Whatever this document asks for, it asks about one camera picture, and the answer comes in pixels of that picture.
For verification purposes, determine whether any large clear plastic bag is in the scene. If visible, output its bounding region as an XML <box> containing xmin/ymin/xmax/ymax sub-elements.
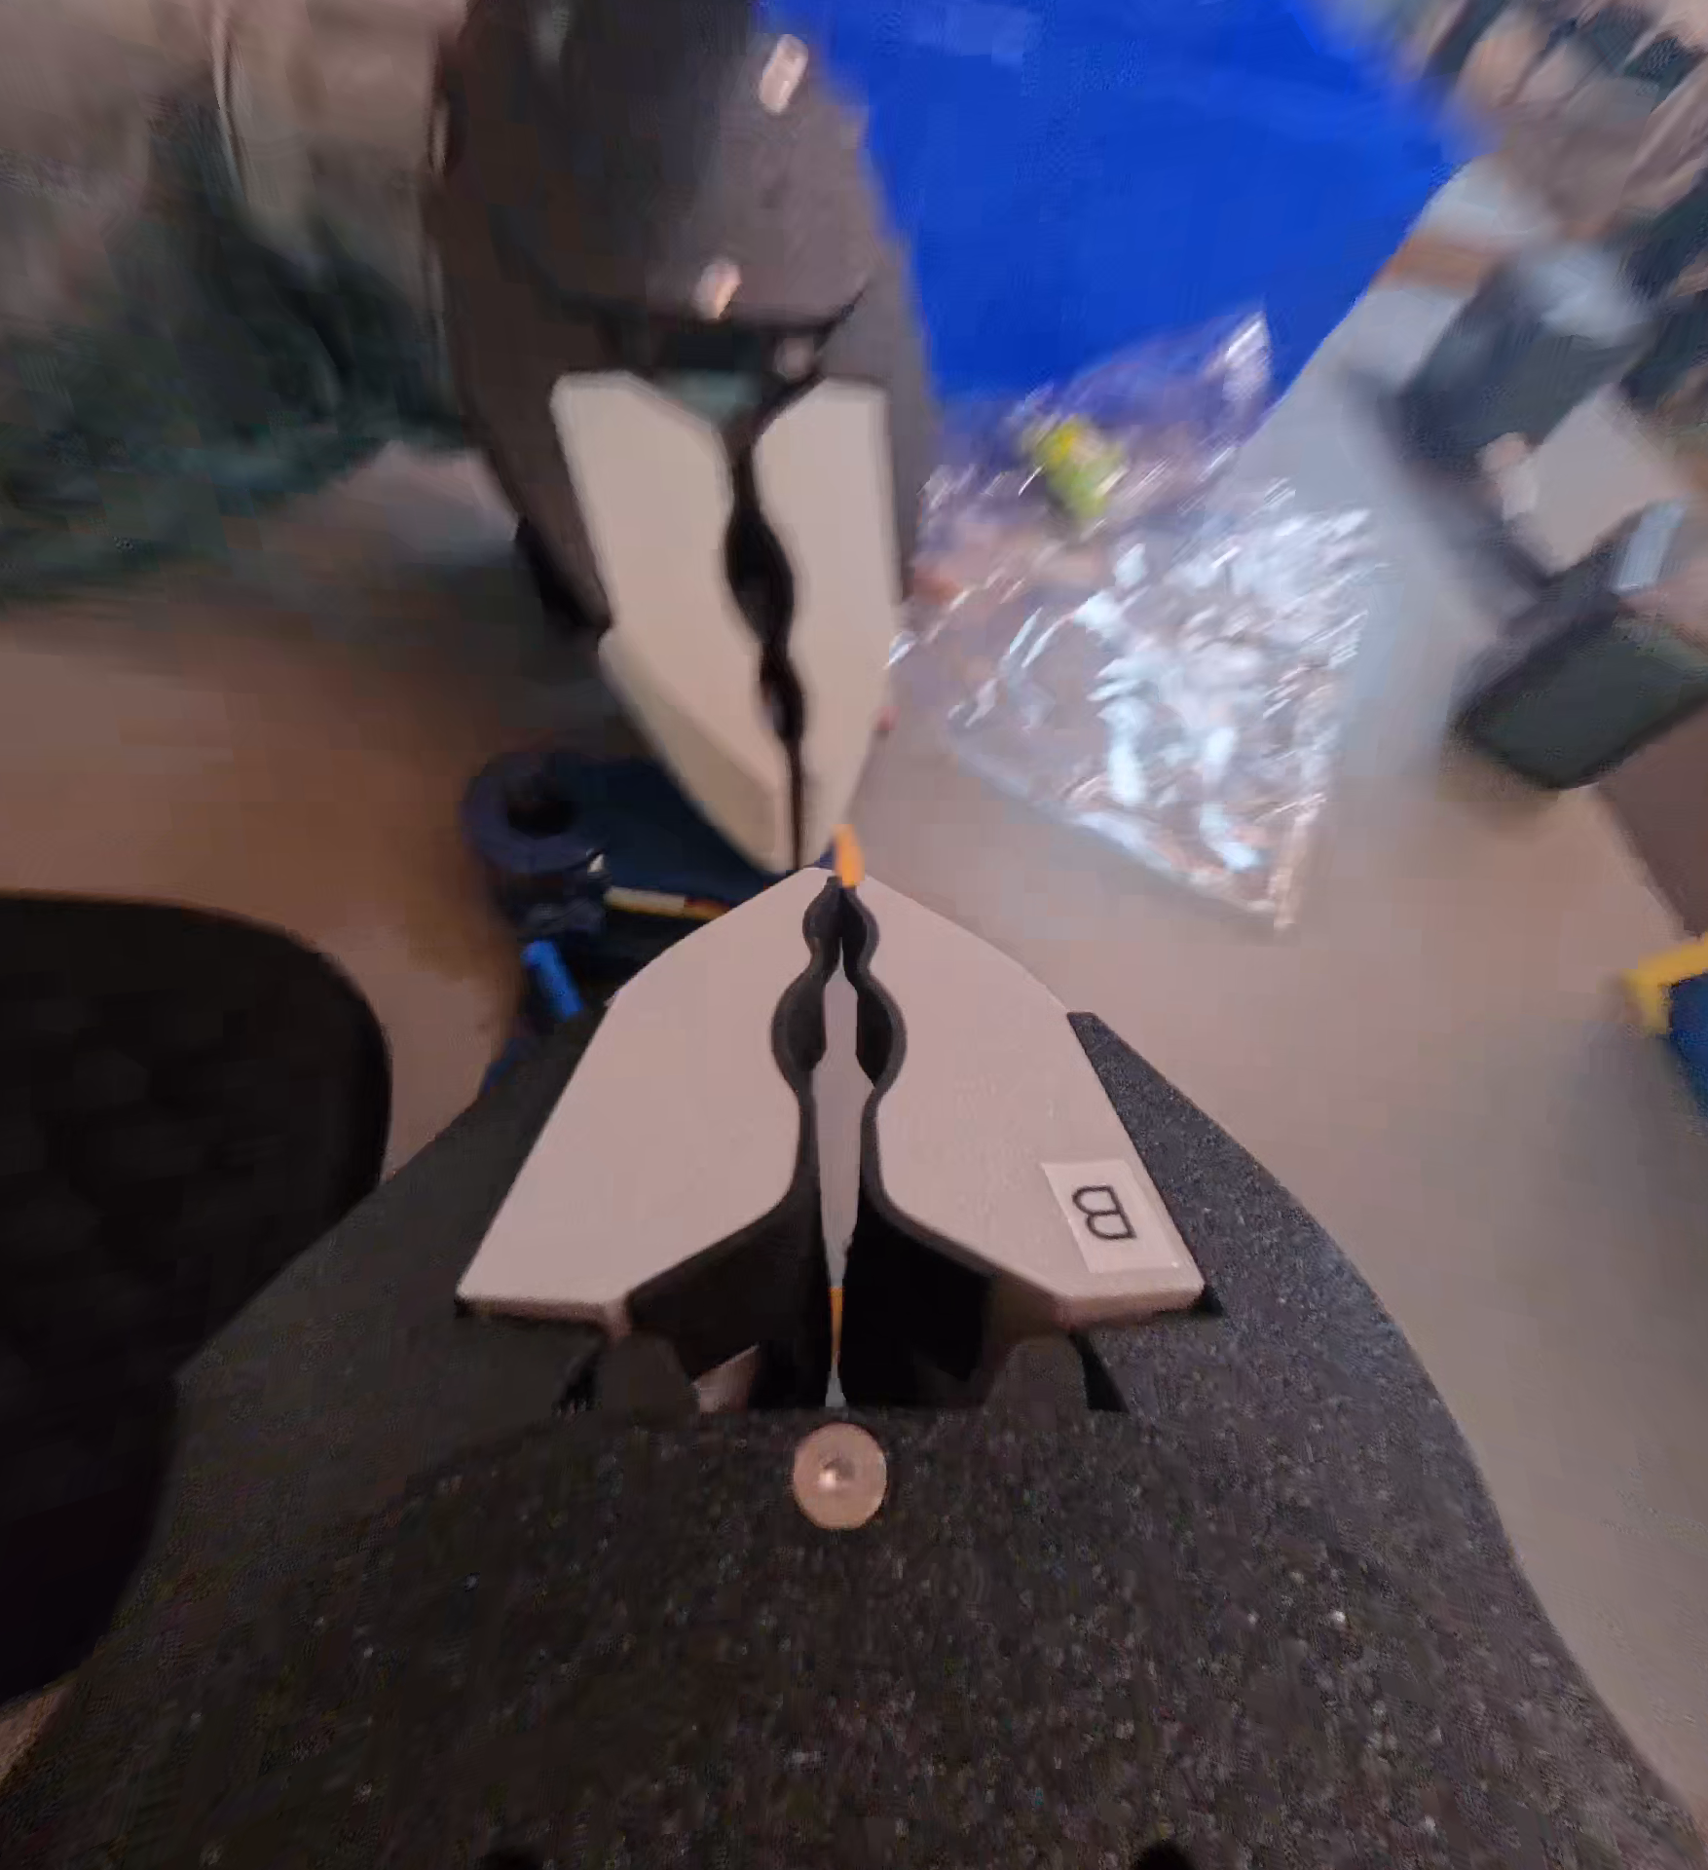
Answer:
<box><xmin>889</xmin><ymin>314</ymin><xmax>1381</xmax><ymax>929</ymax></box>

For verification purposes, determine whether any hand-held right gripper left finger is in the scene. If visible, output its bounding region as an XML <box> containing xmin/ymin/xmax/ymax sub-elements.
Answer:
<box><xmin>457</xmin><ymin>868</ymin><xmax>838</xmax><ymax>1390</ymax></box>

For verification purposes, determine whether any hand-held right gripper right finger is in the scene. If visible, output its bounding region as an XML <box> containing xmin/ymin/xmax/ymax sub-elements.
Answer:
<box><xmin>844</xmin><ymin>872</ymin><xmax>1207</xmax><ymax>1390</ymax></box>

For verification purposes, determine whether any black wrist rest cushion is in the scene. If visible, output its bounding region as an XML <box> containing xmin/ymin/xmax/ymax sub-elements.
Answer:
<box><xmin>0</xmin><ymin>892</ymin><xmax>390</xmax><ymax>1732</ymax></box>

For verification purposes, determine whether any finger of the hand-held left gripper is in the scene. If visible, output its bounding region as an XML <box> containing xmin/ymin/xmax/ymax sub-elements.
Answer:
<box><xmin>547</xmin><ymin>367</ymin><xmax>806</xmax><ymax>876</ymax></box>
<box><xmin>751</xmin><ymin>377</ymin><xmax>902</xmax><ymax>866</ymax></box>

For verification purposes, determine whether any black box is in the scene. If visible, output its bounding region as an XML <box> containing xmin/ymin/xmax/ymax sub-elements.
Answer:
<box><xmin>1460</xmin><ymin>503</ymin><xmax>1708</xmax><ymax>791</ymax></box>

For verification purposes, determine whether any blue plastic bin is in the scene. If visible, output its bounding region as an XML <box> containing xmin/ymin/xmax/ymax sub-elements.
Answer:
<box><xmin>765</xmin><ymin>0</ymin><xmax>1476</xmax><ymax>402</ymax></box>

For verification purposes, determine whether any person's grey jacket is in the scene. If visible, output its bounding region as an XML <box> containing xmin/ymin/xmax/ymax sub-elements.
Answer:
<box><xmin>0</xmin><ymin>131</ymin><xmax>461</xmax><ymax>615</ymax></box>

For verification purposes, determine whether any dark blue toy brick model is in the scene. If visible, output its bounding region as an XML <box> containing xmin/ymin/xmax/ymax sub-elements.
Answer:
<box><xmin>463</xmin><ymin>748</ymin><xmax>869</xmax><ymax>1068</ymax></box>

